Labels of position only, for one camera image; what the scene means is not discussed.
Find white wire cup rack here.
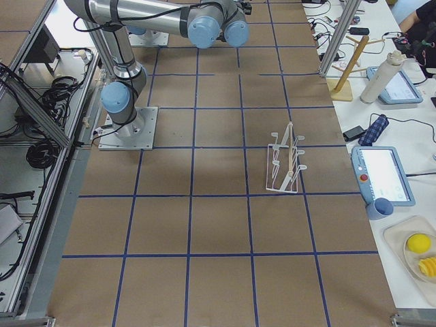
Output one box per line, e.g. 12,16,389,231
265,121,307,193

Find aluminium frame post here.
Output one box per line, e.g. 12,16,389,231
319,0,361,77

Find blue teach pendant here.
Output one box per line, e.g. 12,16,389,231
351,146,416,206
378,68,423,105

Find yellow lemon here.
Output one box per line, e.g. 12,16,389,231
406,234,431,253

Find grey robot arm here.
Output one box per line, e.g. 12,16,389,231
65,1,252,138

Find plaid folded umbrella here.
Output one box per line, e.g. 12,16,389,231
358,114,389,146

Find white cylindrical bottle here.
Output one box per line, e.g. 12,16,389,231
360,50,407,104

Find cream tray with plate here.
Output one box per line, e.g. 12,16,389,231
383,215,435,285

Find blue round cup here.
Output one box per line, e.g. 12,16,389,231
366,198,394,220

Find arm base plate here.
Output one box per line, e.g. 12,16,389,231
98,107,158,151
129,30,169,48

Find sliced yellow fruit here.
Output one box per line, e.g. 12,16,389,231
418,257,436,277

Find wooden mug tree stand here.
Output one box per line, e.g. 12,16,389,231
326,35,384,102

